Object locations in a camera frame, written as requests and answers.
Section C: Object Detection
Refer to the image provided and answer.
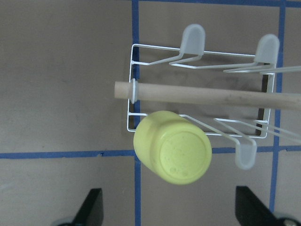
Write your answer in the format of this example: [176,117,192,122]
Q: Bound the yellow cup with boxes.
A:
[133,111,212,185]

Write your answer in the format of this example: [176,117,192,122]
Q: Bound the white wire cup rack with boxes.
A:
[114,23,301,170]

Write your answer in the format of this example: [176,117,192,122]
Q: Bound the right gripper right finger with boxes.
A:
[236,186,281,226]

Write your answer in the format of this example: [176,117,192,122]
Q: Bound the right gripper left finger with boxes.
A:
[73,188,104,226]

